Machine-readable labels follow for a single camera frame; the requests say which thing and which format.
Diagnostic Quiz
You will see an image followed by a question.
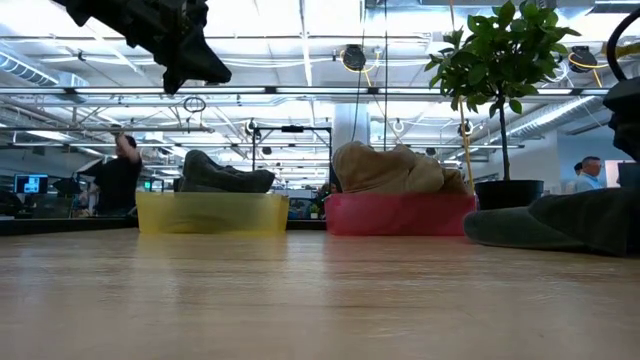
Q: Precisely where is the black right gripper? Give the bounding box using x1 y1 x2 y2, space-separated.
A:
601 75 640 163

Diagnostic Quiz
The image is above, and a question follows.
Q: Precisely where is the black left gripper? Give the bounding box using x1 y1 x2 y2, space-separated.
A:
52 0 233 96

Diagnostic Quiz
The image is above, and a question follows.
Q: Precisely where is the dark background monitor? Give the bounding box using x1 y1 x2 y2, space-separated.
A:
617 162 640 190

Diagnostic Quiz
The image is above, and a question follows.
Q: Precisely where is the black plant pot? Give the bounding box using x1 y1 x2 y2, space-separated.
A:
473 179 545 211

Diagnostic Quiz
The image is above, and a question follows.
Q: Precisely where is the yellow translucent plastic bin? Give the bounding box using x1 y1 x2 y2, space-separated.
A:
134 192 291 236

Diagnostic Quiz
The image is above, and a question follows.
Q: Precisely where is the green leafy potted plant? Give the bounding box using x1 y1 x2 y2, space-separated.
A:
424 0 584 182

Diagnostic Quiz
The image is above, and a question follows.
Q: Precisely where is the lit computer monitor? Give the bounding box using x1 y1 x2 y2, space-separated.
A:
13 173 50 195

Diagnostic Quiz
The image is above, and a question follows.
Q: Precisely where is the red translucent plastic bin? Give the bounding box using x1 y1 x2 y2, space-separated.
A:
324 193 478 237

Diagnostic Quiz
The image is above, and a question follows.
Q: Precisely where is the black ceiling cable reel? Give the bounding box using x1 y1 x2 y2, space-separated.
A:
342 43 369 72
568 44 599 74

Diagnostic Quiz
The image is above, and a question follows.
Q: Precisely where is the black background station frame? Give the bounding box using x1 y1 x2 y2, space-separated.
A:
252 124 334 194

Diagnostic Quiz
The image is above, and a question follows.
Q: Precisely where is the yellow hanging cable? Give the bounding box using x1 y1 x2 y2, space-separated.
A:
457 97 475 194

